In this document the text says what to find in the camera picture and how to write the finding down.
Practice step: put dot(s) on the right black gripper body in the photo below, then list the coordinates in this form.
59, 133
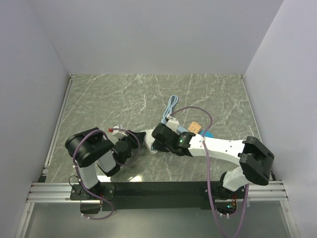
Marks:
164, 148

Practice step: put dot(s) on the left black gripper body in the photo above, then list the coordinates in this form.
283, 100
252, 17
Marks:
130, 140

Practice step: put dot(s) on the white triangular power strip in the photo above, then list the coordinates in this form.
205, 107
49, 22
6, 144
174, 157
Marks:
149, 140

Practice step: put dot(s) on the wooden cube plug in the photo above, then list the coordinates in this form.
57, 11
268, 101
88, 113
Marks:
194, 128

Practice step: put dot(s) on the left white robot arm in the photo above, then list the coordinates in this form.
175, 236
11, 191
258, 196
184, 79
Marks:
92, 148

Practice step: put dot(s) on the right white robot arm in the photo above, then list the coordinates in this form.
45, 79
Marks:
253, 159

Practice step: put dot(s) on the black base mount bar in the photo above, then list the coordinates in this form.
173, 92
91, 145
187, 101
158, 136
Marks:
155, 195

